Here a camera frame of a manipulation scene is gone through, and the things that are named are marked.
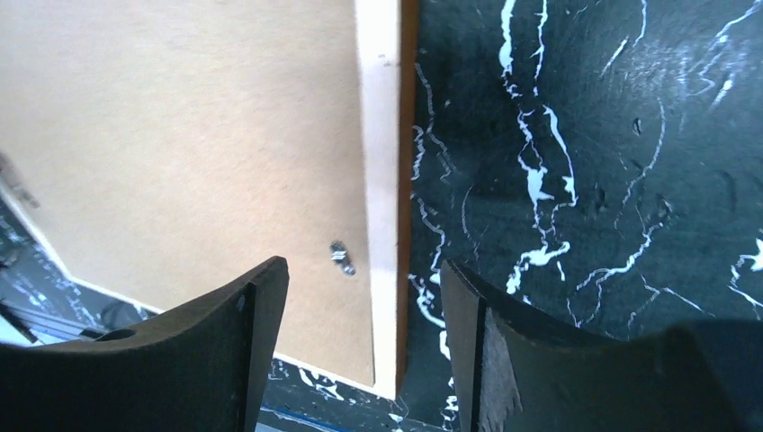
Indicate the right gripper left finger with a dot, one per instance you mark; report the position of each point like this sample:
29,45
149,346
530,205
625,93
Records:
201,366

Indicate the brown cardboard backing board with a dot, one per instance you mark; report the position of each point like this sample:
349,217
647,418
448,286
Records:
179,149

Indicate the brown wooden photo frame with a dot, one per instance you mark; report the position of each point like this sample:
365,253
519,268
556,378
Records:
387,179

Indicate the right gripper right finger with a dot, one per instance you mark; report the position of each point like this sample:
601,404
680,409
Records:
516,368

